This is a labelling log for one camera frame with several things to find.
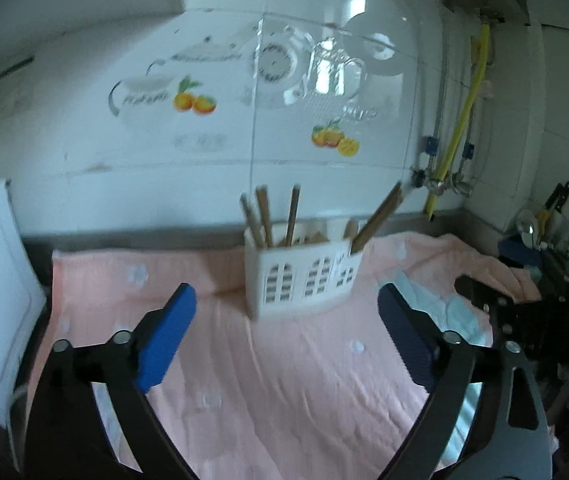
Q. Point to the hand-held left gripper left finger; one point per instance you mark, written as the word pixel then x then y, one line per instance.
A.
pixel 167 335

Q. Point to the short wooden stick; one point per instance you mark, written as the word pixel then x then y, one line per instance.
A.
pixel 350 229

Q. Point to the white plastic utensil holder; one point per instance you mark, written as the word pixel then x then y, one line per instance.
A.
pixel 304 280

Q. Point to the orange fruit wall sticker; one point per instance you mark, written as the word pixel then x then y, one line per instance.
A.
pixel 194 100
pixel 335 138

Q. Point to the yellow gas pipe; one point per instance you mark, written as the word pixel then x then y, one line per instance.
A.
pixel 459 125

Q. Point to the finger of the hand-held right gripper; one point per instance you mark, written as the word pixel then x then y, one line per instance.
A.
pixel 482 290

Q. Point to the pink printed towel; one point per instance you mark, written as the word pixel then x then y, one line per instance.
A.
pixel 274 360

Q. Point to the metal pipe valve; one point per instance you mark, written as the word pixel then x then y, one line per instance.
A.
pixel 439 180

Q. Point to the metal water pipe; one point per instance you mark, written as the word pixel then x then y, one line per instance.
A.
pixel 439 100

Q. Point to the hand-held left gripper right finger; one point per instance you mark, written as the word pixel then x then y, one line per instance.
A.
pixel 407 335

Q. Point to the metal ladle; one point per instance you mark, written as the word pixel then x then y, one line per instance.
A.
pixel 529 227

